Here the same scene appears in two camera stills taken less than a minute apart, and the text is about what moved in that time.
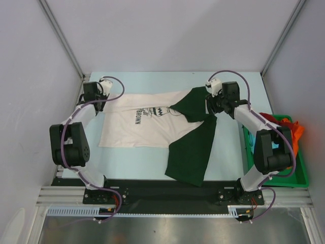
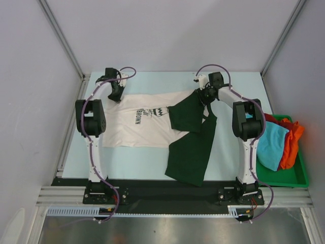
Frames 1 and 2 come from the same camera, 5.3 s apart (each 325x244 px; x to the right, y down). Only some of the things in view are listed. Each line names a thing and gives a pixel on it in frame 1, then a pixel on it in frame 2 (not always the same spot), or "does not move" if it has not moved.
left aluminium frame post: [62, 36] does not move
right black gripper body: [211, 104] to [203, 94]
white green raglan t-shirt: [179, 120] does not move
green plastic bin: [296, 178] does not move
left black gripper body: [102, 97] to [117, 94]
